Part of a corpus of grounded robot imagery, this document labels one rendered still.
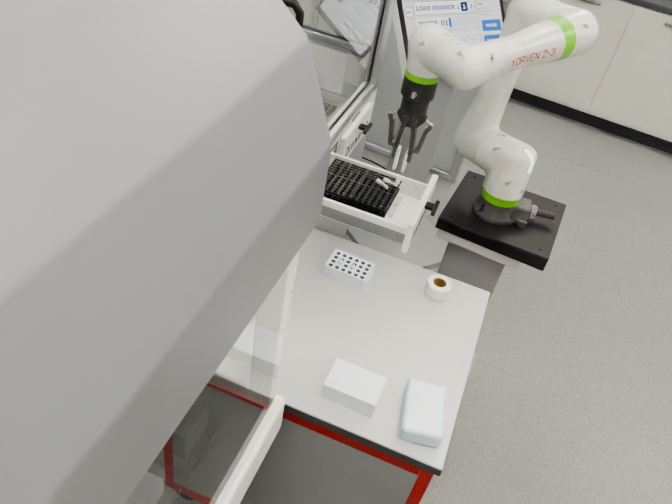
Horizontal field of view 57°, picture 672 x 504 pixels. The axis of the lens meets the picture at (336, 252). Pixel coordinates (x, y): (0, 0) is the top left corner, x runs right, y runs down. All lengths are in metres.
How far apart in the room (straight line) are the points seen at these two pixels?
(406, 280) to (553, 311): 1.41
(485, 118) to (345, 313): 0.78
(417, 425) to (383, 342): 0.28
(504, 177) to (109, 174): 1.57
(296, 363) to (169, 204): 1.01
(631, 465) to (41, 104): 2.48
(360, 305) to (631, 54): 3.30
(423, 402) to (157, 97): 1.05
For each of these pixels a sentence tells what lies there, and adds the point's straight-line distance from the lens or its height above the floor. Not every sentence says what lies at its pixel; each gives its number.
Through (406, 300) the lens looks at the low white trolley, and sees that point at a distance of 1.75.
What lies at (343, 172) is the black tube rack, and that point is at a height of 0.90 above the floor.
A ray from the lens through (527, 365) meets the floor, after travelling 2.81.
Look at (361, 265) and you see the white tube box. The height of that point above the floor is 0.80.
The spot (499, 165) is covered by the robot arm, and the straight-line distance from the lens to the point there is 1.98.
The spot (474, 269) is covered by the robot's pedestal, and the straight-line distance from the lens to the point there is 2.14.
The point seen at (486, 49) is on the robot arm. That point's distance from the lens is 1.62.
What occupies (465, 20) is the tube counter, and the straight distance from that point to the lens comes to 2.67.
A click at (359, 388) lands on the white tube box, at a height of 0.81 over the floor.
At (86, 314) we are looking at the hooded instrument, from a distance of 0.51.
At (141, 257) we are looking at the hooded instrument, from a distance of 0.55.
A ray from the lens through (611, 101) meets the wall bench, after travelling 4.74.
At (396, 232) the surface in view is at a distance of 1.78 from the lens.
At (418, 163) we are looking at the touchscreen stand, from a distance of 2.90.
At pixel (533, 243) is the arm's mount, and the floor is 0.81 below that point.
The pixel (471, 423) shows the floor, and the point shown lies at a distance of 2.52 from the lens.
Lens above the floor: 1.96
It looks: 41 degrees down
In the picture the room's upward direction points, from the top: 12 degrees clockwise
